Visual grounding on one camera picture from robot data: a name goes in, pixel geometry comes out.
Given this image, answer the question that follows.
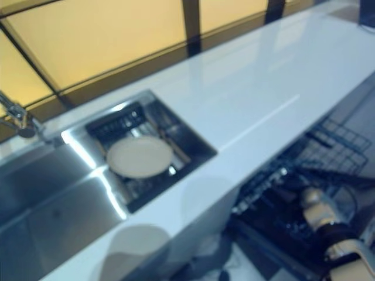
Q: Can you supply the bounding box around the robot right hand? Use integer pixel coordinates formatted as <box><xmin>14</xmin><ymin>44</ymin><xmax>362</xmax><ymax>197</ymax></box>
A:
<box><xmin>278</xmin><ymin>175</ymin><xmax>308</xmax><ymax>205</ymax></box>

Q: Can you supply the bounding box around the cream ceramic plate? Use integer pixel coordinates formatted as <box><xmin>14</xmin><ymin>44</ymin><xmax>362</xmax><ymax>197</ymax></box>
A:
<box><xmin>105</xmin><ymin>137</ymin><xmax>173</xmax><ymax>179</ymax></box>

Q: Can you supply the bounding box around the white cabinet door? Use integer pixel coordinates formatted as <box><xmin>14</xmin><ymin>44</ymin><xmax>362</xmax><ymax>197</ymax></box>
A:
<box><xmin>122</xmin><ymin>172</ymin><xmax>241</xmax><ymax>281</ymax></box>

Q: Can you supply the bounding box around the black dish drying rack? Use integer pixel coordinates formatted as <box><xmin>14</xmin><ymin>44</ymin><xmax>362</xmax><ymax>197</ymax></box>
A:
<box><xmin>84</xmin><ymin>99</ymin><xmax>219</xmax><ymax>214</ymax></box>

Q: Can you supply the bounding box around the stainless steel sink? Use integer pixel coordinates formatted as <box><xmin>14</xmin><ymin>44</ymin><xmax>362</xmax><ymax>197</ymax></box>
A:
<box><xmin>0</xmin><ymin>88</ymin><xmax>219</xmax><ymax>270</ymax></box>

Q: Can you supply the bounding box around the chrome gooseneck faucet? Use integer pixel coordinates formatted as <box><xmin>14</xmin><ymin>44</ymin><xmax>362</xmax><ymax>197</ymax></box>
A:
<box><xmin>0</xmin><ymin>90</ymin><xmax>61</xmax><ymax>145</ymax></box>

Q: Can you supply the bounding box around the dishwasher lower wire rack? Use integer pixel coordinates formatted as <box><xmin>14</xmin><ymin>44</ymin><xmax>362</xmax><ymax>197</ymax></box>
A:
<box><xmin>230</xmin><ymin>160</ymin><xmax>364</xmax><ymax>264</ymax></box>

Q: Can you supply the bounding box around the dishwasher wire rack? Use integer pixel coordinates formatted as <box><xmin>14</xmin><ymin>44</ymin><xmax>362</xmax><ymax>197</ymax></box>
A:
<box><xmin>295</xmin><ymin>116</ymin><xmax>371</xmax><ymax>178</ymax></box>
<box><xmin>230</xmin><ymin>160</ymin><xmax>364</xmax><ymax>264</ymax></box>

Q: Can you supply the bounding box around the dishwasher upper wire rack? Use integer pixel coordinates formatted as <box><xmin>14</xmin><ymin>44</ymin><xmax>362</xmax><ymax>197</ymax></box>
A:
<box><xmin>295</xmin><ymin>116</ymin><xmax>371</xmax><ymax>178</ymax></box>

